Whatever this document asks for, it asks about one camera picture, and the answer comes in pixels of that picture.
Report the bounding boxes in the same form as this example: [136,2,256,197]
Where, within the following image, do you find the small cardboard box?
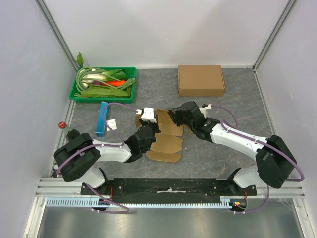
[135,109,184,163]

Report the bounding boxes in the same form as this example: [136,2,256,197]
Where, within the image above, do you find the large cardboard box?
[178,65,225,97]

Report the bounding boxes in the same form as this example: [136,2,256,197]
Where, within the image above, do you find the small white plastic packet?
[106,119,117,131]

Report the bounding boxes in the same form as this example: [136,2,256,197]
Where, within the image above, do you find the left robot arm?
[53,117,160,195]

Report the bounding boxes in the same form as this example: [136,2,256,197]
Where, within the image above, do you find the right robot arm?
[168,101,298,195]

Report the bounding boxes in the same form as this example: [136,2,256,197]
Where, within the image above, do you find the blue rectangular box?
[95,102,108,137]

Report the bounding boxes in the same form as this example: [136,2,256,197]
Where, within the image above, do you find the green asparagus bundle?
[117,78,136,90]

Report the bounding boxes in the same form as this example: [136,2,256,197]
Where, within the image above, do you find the orange toy carrot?
[106,80,126,87]

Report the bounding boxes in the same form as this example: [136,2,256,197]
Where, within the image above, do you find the green plastic tray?
[69,67,137,104]

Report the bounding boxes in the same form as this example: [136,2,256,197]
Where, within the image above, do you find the green lettuce leaf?
[79,87,131,98]

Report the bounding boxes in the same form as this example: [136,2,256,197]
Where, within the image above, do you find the white toy radish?
[81,74,107,88]

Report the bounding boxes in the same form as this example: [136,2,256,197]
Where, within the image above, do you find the green long beans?
[75,67,102,94]

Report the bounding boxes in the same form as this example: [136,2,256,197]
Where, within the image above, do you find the dark soda bottle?
[58,121,80,141]

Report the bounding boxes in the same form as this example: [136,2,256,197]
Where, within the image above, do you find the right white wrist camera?
[199,104,212,117]

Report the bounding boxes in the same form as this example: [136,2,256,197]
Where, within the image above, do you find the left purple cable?
[56,103,143,214]

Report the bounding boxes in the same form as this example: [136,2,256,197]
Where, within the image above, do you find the purple cable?
[56,103,143,214]
[212,105,305,214]

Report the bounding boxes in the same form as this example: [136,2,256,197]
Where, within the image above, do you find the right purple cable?
[212,105,305,214]

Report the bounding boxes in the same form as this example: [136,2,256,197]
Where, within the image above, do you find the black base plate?
[96,178,257,203]

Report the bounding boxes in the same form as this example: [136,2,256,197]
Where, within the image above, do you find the slotted cable duct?
[46,197,238,209]

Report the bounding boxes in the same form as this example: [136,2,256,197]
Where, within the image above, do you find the left aluminium frame post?
[34,0,79,71]

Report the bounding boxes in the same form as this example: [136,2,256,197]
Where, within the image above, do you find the aluminium frame post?
[34,0,79,71]
[252,0,298,72]

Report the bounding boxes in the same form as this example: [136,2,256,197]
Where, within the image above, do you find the right aluminium frame post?
[252,0,298,72]

